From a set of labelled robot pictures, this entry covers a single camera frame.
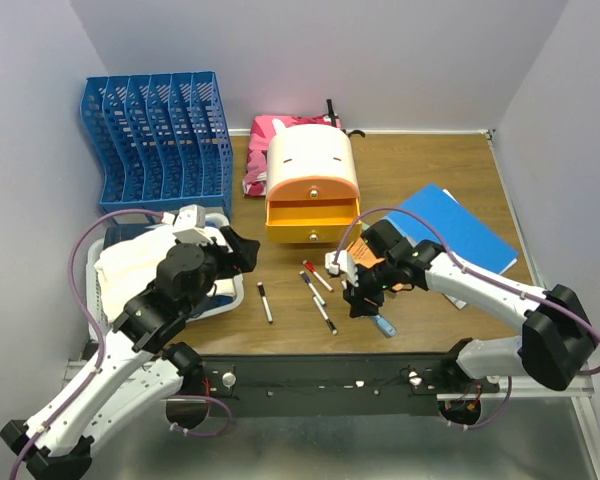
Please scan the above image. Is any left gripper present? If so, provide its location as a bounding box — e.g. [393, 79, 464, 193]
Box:
[176, 225, 260, 316]

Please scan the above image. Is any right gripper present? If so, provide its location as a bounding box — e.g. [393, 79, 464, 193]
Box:
[342, 256, 399, 318]

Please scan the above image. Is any black cap whiteboard marker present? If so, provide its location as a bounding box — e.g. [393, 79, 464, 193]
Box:
[257, 282, 274, 325]

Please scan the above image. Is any yellow drawer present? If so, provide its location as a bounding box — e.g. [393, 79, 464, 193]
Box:
[265, 198, 360, 244]

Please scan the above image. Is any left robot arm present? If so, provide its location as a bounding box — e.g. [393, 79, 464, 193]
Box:
[1, 226, 260, 479]

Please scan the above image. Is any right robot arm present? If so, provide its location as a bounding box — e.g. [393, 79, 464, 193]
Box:
[325, 220, 599, 392]

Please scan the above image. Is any blue correction tape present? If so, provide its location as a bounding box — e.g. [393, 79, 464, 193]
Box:
[372, 315, 397, 338]

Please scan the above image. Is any black marker lower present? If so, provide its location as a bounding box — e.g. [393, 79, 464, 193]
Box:
[312, 295, 338, 336]

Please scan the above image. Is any orange paperback book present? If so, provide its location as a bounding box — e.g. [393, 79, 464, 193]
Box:
[347, 238, 413, 294]

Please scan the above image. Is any red cap whiteboard marker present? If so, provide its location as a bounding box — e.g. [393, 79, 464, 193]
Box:
[303, 260, 334, 293]

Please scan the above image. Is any pink camouflage cloth bag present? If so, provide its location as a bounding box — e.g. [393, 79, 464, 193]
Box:
[242, 115, 333, 197]

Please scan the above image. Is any white mini drawer cabinet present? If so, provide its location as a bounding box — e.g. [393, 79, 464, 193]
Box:
[266, 124, 359, 194]

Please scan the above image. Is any white folded cloth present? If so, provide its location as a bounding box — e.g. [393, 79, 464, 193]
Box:
[94, 219, 234, 326]

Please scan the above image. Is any blue document folder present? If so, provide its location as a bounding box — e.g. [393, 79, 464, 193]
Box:
[400, 184, 518, 274]

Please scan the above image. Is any white laundry basket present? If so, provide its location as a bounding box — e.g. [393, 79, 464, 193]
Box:
[86, 213, 244, 335]

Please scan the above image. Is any blue plastic file organizer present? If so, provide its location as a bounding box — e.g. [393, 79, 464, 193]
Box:
[80, 71, 234, 217]

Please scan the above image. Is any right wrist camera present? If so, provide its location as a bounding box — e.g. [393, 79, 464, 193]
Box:
[324, 250, 361, 287]

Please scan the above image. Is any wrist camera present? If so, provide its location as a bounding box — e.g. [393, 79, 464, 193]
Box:
[172, 204, 209, 245]
[324, 250, 361, 287]

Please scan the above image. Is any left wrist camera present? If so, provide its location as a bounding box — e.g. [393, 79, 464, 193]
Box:
[172, 204, 209, 245]

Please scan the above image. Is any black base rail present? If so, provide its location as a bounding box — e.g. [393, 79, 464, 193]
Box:
[161, 346, 499, 417]

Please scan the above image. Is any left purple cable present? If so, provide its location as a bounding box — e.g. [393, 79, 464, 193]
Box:
[7, 208, 179, 479]

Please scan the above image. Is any aluminium frame rail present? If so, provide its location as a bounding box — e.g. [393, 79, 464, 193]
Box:
[62, 361, 595, 401]

